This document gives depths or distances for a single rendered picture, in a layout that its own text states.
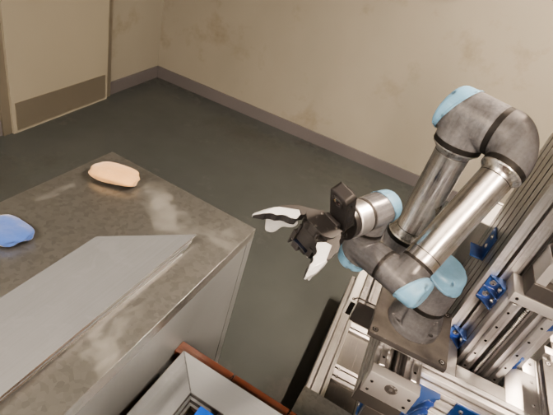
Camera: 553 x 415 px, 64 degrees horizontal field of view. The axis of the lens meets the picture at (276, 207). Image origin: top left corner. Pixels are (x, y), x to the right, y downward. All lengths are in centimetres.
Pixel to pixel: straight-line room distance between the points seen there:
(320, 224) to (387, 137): 351
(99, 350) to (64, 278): 21
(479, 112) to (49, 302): 104
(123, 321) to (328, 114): 352
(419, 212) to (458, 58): 296
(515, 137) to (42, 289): 109
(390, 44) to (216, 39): 168
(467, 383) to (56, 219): 126
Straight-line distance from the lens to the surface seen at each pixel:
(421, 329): 131
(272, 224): 83
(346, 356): 232
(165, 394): 125
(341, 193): 78
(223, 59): 467
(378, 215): 93
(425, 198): 118
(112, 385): 112
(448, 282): 121
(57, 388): 104
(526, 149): 105
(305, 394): 154
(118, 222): 138
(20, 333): 110
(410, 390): 129
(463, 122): 108
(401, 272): 97
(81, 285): 117
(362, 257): 99
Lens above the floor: 193
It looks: 35 degrees down
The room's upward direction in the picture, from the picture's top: 17 degrees clockwise
